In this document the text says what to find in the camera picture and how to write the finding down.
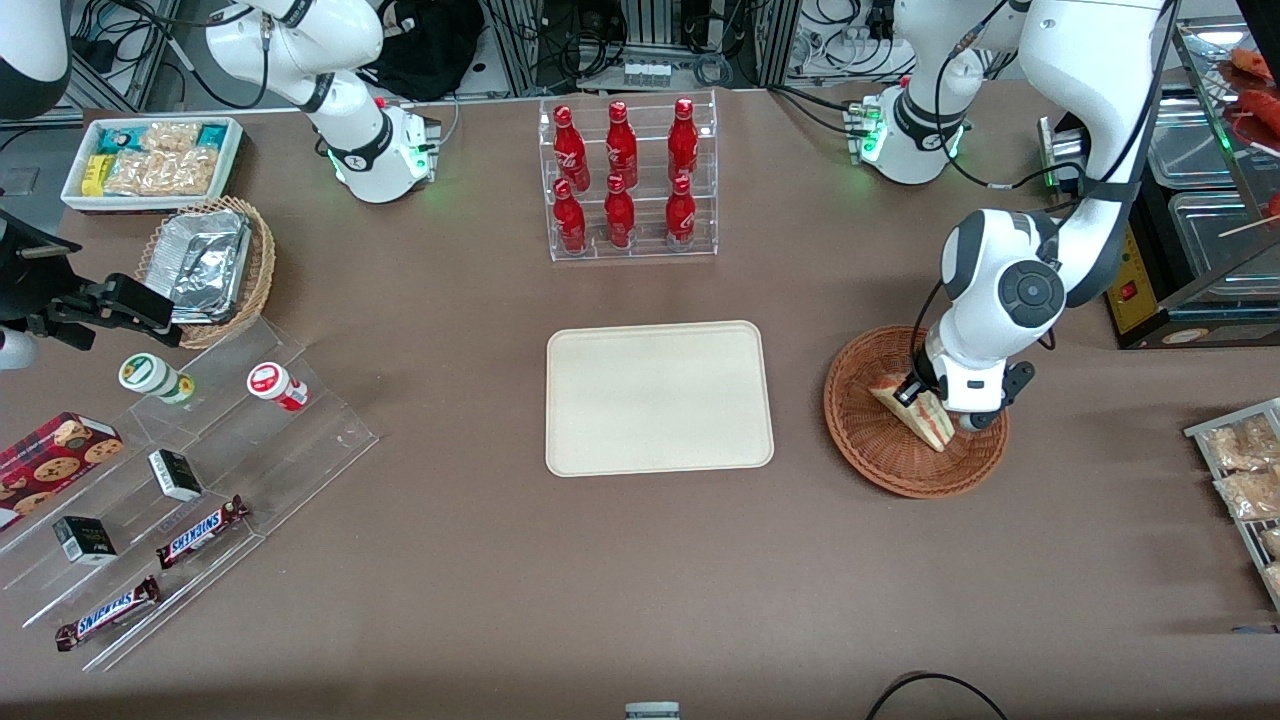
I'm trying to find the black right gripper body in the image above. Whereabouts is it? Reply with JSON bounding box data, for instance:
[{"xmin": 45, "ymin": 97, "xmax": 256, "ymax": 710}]
[{"xmin": 0, "ymin": 210, "xmax": 83, "ymax": 336}]

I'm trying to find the triangular sandwich wedge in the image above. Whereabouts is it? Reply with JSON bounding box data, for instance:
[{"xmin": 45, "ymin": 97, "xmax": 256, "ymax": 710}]
[{"xmin": 868, "ymin": 370, "xmax": 956, "ymax": 452}]

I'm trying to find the round brown wicker basket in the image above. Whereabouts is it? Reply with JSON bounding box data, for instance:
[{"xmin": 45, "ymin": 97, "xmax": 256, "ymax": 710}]
[{"xmin": 823, "ymin": 325, "xmax": 1010, "ymax": 499}]

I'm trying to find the silver foil tray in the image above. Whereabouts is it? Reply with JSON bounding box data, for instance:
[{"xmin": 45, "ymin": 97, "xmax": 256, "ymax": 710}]
[{"xmin": 158, "ymin": 210, "xmax": 251, "ymax": 324}]

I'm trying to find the light wicker basket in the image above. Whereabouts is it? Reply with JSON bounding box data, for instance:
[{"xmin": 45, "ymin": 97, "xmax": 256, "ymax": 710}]
[{"xmin": 135, "ymin": 196, "xmax": 277, "ymax": 351}]

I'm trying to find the metal snack tray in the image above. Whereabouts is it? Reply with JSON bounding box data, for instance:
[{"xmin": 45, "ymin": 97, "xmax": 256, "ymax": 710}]
[{"xmin": 1185, "ymin": 398, "xmax": 1280, "ymax": 611}]

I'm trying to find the cream rectangular tray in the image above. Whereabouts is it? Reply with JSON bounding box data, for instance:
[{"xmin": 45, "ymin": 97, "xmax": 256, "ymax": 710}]
[{"xmin": 545, "ymin": 320, "xmax": 776, "ymax": 478}]

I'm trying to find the green lid small bottle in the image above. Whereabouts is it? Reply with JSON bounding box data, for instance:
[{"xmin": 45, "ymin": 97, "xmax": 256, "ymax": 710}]
[{"xmin": 118, "ymin": 353, "xmax": 196, "ymax": 406}]

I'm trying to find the white snack bin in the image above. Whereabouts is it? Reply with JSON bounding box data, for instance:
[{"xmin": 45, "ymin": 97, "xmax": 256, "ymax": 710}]
[{"xmin": 62, "ymin": 117, "xmax": 244, "ymax": 214}]

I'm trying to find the red cookie box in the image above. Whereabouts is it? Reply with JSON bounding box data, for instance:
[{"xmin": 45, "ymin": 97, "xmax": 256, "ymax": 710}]
[{"xmin": 0, "ymin": 412, "xmax": 124, "ymax": 531}]

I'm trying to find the large clear cracker packet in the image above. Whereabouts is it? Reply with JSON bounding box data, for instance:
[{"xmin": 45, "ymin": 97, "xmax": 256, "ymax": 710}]
[{"xmin": 105, "ymin": 148, "xmax": 219, "ymax": 197}]

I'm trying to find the red lid small bottle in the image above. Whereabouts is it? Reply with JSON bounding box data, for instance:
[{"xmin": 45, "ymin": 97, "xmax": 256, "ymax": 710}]
[{"xmin": 247, "ymin": 362, "xmax": 309, "ymax": 412}]

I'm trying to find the small black box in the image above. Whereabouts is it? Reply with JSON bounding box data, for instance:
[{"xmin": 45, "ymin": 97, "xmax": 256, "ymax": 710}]
[
  {"xmin": 52, "ymin": 516, "xmax": 118, "ymax": 566},
  {"xmin": 148, "ymin": 449, "xmax": 204, "ymax": 502}
]

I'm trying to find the clear acrylic stepped display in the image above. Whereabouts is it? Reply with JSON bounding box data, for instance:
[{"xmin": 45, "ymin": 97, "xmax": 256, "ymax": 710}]
[{"xmin": 0, "ymin": 318, "xmax": 379, "ymax": 673}]

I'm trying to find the Snickers bar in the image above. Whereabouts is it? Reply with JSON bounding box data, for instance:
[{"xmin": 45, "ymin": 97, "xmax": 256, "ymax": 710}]
[
  {"xmin": 55, "ymin": 576, "xmax": 162, "ymax": 652},
  {"xmin": 155, "ymin": 495, "xmax": 251, "ymax": 570}
]

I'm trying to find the black food warmer case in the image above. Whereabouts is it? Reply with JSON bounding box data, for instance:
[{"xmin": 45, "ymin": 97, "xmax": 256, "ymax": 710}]
[{"xmin": 1050, "ymin": 15, "xmax": 1280, "ymax": 351}]

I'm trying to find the silver metal box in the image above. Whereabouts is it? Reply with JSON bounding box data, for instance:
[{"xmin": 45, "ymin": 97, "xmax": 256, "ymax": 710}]
[{"xmin": 1038, "ymin": 115, "xmax": 1091, "ymax": 196}]

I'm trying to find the clear rice snack packet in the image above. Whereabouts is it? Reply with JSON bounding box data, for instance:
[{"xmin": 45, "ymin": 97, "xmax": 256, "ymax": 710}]
[
  {"xmin": 1205, "ymin": 418, "xmax": 1280, "ymax": 471},
  {"xmin": 1215, "ymin": 468, "xmax": 1280, "ymax": 521}
]

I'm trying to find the red soda bottle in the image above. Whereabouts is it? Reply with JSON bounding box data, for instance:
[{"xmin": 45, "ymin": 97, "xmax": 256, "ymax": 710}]
[
  {"xmin": 665, "ymin": 176, "xmax": 697, "ymax": 249},
  {"xmin": 604, "ymin": 175, "xmax": 636, "ymax": 249},
  {"xmin": 668, "ymin": 98, "xmax": 699, "ymax": 184},
  {"xmin": 553, "ymin": 105, "xmax": 591, "ymax": 193},
  {"xmin": 605, "ymin": 101, "xmax": 639, "ymax": 189},
  {"xmin": 553, "ymin": 180, "xmax": 589, "ymax": 253}
]

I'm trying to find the clear acrylic bottle rack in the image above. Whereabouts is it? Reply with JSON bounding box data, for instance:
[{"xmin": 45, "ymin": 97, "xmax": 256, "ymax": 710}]
[{"xmin": 538, "ymin": 90, "xmax": 719, "ymax": 263}]

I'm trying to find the black bag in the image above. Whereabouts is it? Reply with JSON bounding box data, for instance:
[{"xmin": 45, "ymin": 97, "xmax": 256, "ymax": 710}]
[{"xmin": 375, "ymin": 0, "xmax": 486, "ymax": 101}]

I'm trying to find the black cable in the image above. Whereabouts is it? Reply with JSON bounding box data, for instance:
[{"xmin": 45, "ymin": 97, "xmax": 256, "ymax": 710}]
[{"xmin": 865, "ymin": 672, "xmax": 1009, "ymax": 720}]

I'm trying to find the aluminium equipment frame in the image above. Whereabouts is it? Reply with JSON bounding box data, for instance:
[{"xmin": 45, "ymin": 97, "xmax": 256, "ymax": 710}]
[{"xmin": 480, "ymin": 0, "xmax": 801, "ymax": 96}]

